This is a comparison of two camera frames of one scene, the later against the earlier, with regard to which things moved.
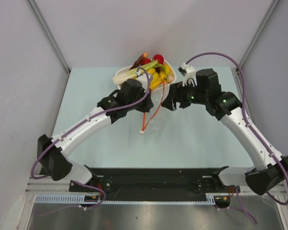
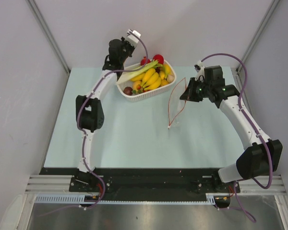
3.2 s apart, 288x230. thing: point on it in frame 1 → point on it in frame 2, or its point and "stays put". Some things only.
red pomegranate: [145, 61] stays put
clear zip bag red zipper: [158, 95] → [176, 105]
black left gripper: [148, 105] → [123, 41]
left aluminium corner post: [35, 10] stays put
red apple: [160, 58] stays put
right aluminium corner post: [259, 32] stays put
